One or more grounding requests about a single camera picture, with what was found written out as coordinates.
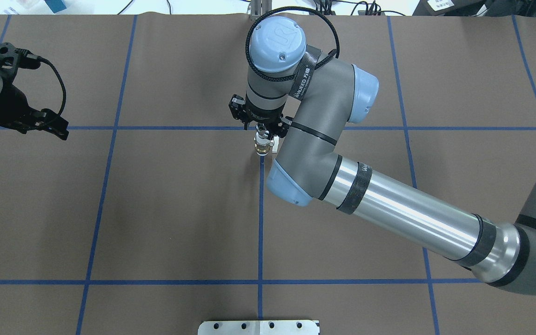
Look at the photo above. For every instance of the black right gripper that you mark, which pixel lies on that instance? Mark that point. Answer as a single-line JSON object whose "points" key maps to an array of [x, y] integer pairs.
{"points": [[262, 117]]}

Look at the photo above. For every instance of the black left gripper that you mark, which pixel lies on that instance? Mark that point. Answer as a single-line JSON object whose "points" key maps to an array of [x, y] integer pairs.
{"points": [[3, 103]]}

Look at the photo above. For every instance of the white brass PPR valve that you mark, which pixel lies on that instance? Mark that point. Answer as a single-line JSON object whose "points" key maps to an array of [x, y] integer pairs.
{"points": [[264, 141]]}

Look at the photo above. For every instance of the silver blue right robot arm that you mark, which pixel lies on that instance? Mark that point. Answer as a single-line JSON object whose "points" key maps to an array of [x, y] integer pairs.
{"points": [[306, 97]]}

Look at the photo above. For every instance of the blue wooden block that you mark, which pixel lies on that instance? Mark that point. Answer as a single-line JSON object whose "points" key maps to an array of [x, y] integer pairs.
{"points": [[56, 6]]}

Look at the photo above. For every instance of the brown paper table mat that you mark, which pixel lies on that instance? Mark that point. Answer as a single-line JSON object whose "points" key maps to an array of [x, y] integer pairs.
{"points": [[154, 215]]}

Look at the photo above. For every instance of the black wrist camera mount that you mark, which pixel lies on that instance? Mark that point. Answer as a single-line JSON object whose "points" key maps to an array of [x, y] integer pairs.
{"points": [[237, 105], [17, 57]]}

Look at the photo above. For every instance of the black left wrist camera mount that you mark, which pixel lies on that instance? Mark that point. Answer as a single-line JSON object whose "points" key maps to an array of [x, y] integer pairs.
{"points": [[17, 57]]}

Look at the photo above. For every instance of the aluminium frame post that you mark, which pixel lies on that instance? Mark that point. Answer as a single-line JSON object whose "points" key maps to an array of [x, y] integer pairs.
{"points": [[258, 8]]}

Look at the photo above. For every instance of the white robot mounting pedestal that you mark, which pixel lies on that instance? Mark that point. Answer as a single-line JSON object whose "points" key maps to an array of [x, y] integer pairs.
{"points": [[260, 327]]}

